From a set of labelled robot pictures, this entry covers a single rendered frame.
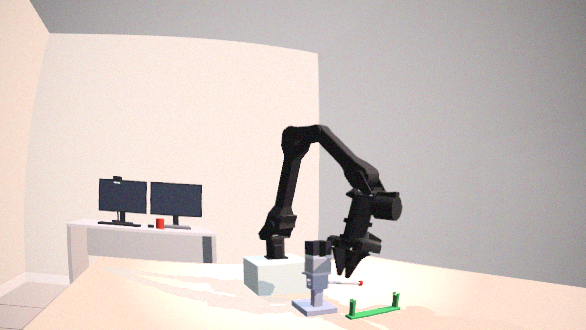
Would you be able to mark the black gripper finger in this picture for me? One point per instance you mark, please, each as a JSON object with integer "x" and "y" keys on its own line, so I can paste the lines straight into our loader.
{"x": 339, "y": 258}
{"x": 352, "y": 259}

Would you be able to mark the white pin with red head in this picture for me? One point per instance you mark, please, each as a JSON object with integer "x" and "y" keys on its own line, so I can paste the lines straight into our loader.
{"x": 360, "y": 283}

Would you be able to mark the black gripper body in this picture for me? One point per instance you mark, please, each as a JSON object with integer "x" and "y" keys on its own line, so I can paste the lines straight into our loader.
{"x": 354, "y": 236}

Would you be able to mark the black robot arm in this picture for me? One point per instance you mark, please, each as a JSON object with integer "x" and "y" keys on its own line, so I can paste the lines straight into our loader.
{"x": 295, "y": 143}

